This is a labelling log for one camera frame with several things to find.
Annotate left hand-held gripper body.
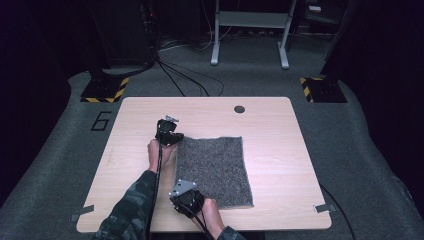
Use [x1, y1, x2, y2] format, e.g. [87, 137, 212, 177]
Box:
[154, 114, 180, 145]

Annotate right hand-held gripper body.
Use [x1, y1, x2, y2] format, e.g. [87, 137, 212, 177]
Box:
[168, 179, 206, 220]

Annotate grey fluffy cloth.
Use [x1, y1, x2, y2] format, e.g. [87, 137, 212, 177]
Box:
[173, 135, 255, 210]

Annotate person's left hand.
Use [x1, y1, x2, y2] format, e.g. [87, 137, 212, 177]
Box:
[147, 138, 178, 174]

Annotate person's right hand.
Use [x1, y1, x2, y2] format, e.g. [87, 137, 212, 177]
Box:
[195, 197, 226, 240]

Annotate black stand base striped edge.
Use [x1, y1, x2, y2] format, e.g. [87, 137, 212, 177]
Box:
[80, 76, 130, 104]
[298, 76, 348, 104]

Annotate dark cabinet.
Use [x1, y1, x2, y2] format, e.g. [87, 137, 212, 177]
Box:
[88, 0, 158, 69]

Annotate grey tape strip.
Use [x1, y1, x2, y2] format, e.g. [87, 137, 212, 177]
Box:
[69, 204, 96, 223]
[312, 203, 337, 214]

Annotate right hand-held gripper black cable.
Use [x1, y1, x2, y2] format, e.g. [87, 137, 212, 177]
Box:
[172, 202, 215, 240]

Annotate hand-held gripper black cable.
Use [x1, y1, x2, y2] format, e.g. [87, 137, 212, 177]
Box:
[145, 141, 165, 240]
[172, 202, 215, 240]

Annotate left hand-held gripper black cable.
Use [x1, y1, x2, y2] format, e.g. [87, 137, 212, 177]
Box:
[145, 141, 165, 240]

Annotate bundle of black floor cables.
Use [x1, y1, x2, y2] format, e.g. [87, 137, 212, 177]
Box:
[155, 54, 225, 98]

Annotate white metal desk frame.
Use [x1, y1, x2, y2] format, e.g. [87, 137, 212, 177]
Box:
[210, 0, 298, 70]

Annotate thin black floor cable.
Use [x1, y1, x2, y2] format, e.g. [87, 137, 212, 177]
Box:
[318, 182, 358, 240]

